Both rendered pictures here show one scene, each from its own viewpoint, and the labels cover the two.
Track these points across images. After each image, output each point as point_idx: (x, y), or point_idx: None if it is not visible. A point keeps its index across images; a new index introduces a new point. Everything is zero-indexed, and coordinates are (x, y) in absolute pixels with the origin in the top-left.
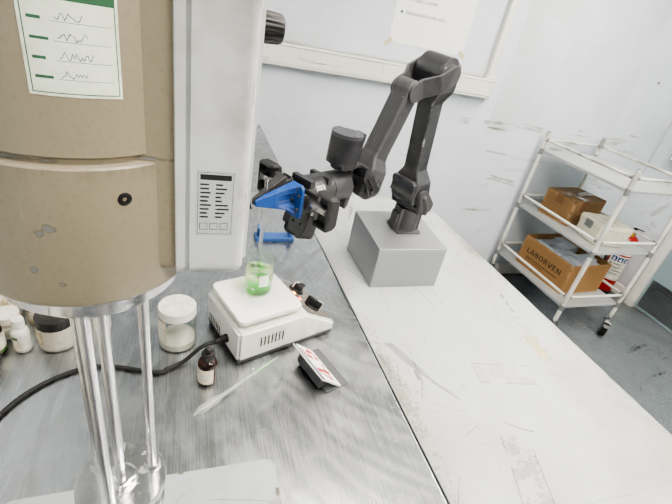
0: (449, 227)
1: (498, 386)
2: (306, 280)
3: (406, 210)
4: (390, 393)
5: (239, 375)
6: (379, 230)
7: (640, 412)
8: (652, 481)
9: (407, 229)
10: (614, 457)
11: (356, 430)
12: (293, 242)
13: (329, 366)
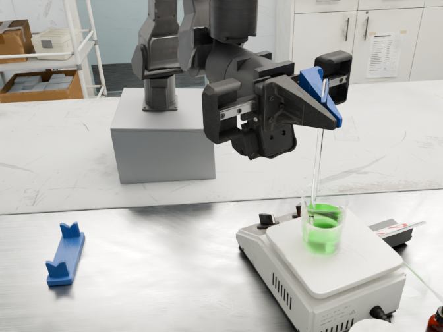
0: (88, 99)
1: (360, 134)
2: (198, 232)
3: (170, 77)
4: (393, 193)
5: (413, 312)
6: (167, 120)
7: (366, 85)
8: (428, 101)
9: (175, 99)
10: (414, 107)
11: None
12: (87, 236)
13: (372, 228)
